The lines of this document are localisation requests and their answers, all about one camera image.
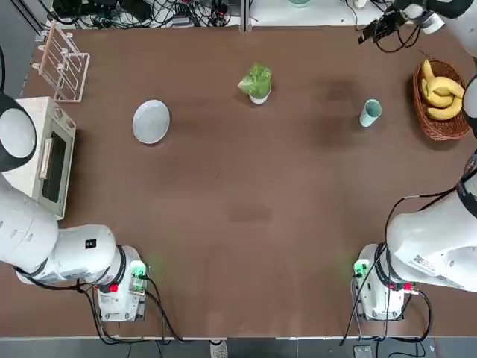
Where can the green cup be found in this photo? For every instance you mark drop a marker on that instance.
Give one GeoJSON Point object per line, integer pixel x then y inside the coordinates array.
{"type": "Point", "coordinates": [369, 115]}

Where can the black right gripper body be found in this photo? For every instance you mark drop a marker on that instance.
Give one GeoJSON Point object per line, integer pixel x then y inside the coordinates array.
{"type": "Point", "coordinates": [391, 21]}

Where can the pale green dish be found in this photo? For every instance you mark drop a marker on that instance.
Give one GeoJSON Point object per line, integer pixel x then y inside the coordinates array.
{"type": "Point", "coordinates": [299, 2]}

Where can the green lettuce leaf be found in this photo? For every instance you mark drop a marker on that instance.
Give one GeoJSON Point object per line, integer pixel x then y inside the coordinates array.
{"type": "Point", "coordinates": [255, 80]}

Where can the aluminium frame post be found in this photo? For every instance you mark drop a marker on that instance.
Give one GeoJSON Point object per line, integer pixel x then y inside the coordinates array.
{"type": "Point", "coordinates": [246, 15]}

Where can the grey foot pedal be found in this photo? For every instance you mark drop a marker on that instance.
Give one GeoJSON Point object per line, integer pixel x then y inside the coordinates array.
{"type": "Point", "coordinates": [362, 351]}

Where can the brown wicker basket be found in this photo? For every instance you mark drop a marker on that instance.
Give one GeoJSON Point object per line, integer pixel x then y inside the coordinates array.
{"type": "Point", "coordinates": [445, 130]}

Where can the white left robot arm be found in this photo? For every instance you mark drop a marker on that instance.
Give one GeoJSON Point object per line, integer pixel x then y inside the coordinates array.
{"type": "Point", "coordinates": [26, 238]}

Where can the white toaster oven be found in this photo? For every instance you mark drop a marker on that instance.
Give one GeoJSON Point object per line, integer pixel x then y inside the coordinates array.
{"type": "Point", "coordinates": [52, 164]}

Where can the white sneaker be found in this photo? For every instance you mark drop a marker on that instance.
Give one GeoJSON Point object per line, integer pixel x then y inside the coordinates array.
{"type": "Point", "coordinates": [218, 350]}

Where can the yellow banana bunch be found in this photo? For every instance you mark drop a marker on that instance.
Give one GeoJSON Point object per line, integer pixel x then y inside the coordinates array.
{"type": "Point", "coordinates": [441, 98]}

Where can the smaller grey dish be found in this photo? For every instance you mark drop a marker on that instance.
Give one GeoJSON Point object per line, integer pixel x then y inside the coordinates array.
{"type": "Point", "coordinates": [259, 98]}

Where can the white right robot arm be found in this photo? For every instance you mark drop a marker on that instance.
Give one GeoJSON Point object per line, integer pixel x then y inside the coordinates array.
{"type": "Point", "coordinates": [432, 238]}

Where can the larger grey dish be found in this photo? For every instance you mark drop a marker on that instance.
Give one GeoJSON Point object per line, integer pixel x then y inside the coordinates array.
{"type": "Point", "coordinates": [151, 121]}

